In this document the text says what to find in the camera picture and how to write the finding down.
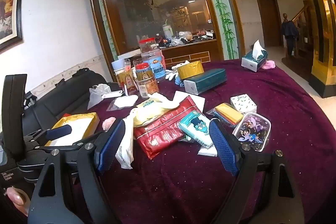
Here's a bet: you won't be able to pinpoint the pink fluffy scrunchie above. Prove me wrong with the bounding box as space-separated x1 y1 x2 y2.
102 117 116 131

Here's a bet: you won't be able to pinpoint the gold tray box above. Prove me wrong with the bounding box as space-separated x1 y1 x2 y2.
45 112 100 147

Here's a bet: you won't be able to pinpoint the coloured cloths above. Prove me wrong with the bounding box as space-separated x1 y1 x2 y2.
206 103 244 127

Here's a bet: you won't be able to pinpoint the white patterned tissue pack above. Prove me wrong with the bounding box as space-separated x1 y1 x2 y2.
230 94 257 114

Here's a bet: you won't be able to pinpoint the blue cartoon tissue pack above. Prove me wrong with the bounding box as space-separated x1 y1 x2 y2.
178 110 213 148

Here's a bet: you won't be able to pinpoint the red foil pouch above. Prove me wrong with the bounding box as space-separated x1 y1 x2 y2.
133 96 199 159

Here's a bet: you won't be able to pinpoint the person left hand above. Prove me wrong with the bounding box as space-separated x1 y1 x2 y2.
6 187 30 216

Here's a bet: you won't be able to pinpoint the white face mask bag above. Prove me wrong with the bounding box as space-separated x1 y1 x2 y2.
106 94 138 111

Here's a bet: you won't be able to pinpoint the clear plastic bag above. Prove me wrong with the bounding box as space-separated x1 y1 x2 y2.
87 84 123 110

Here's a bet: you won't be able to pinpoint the purple velvet tablecloth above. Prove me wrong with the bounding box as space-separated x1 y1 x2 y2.
73 58 336 224

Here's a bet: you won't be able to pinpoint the black leather sofa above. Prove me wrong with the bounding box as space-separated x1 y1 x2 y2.
22 68 120 135

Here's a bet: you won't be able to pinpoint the red gold sachet packets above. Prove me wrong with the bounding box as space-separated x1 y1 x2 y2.
114 59 138 96

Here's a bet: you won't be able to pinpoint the orange label clear jar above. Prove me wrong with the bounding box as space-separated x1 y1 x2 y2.
135 63 159 98

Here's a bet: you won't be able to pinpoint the long teal tissue pack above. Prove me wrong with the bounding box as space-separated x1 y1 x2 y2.
183 68 227 96

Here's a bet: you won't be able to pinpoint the pink fluffy item far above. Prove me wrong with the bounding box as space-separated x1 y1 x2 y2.
261 60 276 70

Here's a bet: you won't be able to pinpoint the open teal tissue pack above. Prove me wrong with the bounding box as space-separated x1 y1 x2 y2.
241 40 268 72

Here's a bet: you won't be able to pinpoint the gold tape roll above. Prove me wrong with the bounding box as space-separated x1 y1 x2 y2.
177 61 205 80

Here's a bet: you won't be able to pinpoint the white gloves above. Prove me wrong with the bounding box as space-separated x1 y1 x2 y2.
165 60 190 81

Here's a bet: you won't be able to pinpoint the blue label plastic jar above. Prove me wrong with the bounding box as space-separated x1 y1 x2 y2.
141 49 165 82

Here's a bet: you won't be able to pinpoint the red lid plastic jar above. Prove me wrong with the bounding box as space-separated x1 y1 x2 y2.
138 38 159 54

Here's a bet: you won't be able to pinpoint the framed wall picture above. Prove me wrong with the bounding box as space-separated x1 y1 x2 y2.
1 0 22 52

